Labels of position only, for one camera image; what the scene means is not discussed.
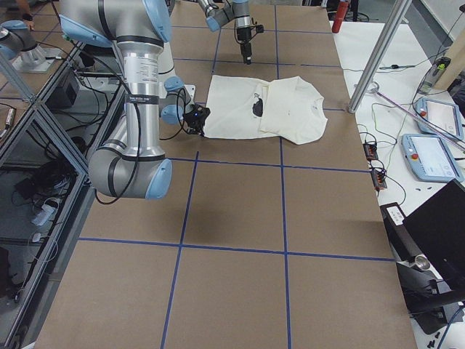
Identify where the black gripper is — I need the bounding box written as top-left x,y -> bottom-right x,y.
183,103 -> 211,137
235,24 -> 264,65

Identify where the cream long-sleeve cat shirt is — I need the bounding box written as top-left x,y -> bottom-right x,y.
204,75 -> 328,145

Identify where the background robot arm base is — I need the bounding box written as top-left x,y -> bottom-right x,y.
1,20 -> 62,73

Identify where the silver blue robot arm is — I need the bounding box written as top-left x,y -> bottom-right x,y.
59,1 -> 209,200
197,0 -> 264,65

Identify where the red bottle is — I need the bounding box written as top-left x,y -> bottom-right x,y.
331,0 -> 349,33

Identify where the grabber stick tool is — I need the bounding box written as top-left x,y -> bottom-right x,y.
366,81 -> 465,152

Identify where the black orange connector block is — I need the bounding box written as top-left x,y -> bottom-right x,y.
363,141 -> 379,161

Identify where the clear water bottle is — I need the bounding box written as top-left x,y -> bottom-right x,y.
418,56 -> 451,95

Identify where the far teach pendant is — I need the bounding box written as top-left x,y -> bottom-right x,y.
414,97 -> 464,140

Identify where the teach pendant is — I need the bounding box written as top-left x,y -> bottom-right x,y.
414,97 -> 464,140
401,134 -> 464,183

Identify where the near teach pendant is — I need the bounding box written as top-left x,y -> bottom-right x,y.
401,134 -> 464,183

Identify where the black box with label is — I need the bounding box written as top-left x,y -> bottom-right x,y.
380,202 -> 421,262

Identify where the black laptop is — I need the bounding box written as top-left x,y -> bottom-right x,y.
403,180 -> 464,289

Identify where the white camera mast base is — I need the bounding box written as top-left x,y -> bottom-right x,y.
158,42 -> 193,111

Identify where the aluminium frame post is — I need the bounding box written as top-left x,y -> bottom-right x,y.
348,0 -> 412,113

